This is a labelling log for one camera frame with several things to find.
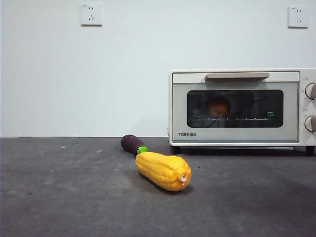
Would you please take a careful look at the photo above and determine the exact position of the glass oven door with handle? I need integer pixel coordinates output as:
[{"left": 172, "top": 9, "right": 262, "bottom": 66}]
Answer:
[{"left": 172, "top": 71, "right": 300, "bottom": 144}]

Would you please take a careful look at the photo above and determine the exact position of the purple toy eggplant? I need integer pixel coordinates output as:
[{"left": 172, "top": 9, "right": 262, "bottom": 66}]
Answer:
[{"left": 120, "top": 134, "right": 149, "bottom": 156}]

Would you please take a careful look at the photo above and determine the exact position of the yellow toy corn cob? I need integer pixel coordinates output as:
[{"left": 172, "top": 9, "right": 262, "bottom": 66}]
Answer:
[{"left": 135, "top": 151, "right": 193, "bottom": 192}]

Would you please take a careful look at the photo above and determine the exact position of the metal wire oven rack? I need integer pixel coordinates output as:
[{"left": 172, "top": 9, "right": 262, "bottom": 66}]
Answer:
[{"left": 195, "top": 116, "right": 270, "bottom": 122}]

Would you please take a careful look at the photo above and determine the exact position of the cream white toaster oven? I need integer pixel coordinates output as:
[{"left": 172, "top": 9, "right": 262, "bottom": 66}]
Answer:
[{"left": 169, "top": 68, "right": 316, "bottom": 156}]

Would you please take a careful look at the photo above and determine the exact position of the cream oven dial knob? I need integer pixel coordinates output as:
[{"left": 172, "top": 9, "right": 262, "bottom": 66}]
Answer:
[
  {"left": 304, "top": 115, "right": 316, "bottom": 131},
  {"left": 305, "top": 83, "right": 316, "bottom": 99}
]

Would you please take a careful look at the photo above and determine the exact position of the white wall power socket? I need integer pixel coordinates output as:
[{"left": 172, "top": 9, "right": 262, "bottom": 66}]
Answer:
[
  {"left": 80, "top": 3, "right": 103, "bottom": 27},
  {"left": 287, "top": 6, "right": 309, "bottom": 29}
]

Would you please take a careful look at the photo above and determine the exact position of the brown potato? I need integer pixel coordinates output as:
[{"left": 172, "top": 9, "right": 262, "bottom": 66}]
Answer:
[{"left": 207, "top": 97, "right": 232, "bottom": 118}]

